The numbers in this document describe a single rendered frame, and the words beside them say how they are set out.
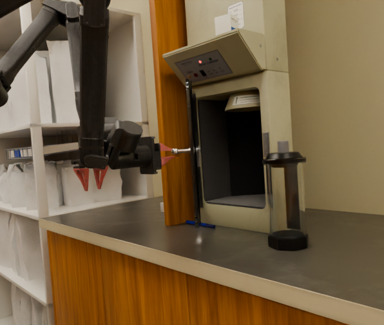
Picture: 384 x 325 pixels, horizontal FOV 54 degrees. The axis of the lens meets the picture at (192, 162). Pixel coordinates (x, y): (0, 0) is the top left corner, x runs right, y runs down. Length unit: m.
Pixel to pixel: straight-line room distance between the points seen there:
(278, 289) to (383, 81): 0.86
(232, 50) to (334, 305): 0.70
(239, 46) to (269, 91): 0.15
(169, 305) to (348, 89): 0.94
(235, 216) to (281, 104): 0.37
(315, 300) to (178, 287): 0.43
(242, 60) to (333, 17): 0.52
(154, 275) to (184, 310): 0.14
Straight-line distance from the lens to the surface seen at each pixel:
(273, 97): 1.13
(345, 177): 1.48
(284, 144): 0.98
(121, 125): 0.94
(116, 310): 1.38
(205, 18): 1.31
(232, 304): 0.93
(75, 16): 1.42
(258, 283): 0.82
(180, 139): 1.34
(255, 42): 1.10
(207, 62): 1.17
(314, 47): 1.55
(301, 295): 0.76
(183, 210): 1.36
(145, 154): 1.01
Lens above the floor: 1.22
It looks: 3 degrees down
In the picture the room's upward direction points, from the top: 4 degrees counter-clockwise
